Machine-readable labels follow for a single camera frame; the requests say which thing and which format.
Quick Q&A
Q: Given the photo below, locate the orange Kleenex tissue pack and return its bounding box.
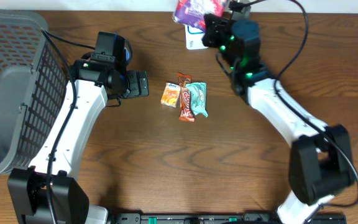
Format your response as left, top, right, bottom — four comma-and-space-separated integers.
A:
160, 83, 181, 108

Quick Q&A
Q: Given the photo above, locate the purple tissue pack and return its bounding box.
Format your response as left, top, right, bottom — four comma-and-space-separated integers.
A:
173, 0, 228, 32

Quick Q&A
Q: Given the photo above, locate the mint green wipes pack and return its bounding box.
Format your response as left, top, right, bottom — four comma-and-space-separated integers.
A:
186, 82, 208, 118

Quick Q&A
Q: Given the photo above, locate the red orange snack bar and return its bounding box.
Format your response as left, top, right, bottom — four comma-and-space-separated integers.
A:
178, 73, 195, 122

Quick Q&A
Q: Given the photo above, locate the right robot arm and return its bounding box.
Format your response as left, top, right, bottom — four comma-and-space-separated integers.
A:
202, 14, 358, 223

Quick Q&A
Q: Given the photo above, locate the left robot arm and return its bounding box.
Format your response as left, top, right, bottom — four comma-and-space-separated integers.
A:
7, 39, 149, 223

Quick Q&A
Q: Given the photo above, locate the white barcode scanner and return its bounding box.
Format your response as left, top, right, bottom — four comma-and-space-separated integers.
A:
185, 25, 208, 50

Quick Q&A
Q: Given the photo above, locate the grey plastic mesh basket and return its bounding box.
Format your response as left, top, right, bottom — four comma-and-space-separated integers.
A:
0, 9, 67, 174

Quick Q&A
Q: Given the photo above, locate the right black cable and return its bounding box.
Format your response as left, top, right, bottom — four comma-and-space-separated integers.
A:
228, 0, 358, 224

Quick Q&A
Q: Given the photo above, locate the black cable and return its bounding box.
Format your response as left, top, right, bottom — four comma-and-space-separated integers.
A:
40, 27, 96, 224
228, 0, 358, 224

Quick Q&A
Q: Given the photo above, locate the left black cable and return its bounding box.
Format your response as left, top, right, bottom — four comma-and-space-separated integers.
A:
40, 27, 96, 224

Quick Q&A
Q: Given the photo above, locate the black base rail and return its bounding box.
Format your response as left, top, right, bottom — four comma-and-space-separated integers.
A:
109, 212, 348, 224

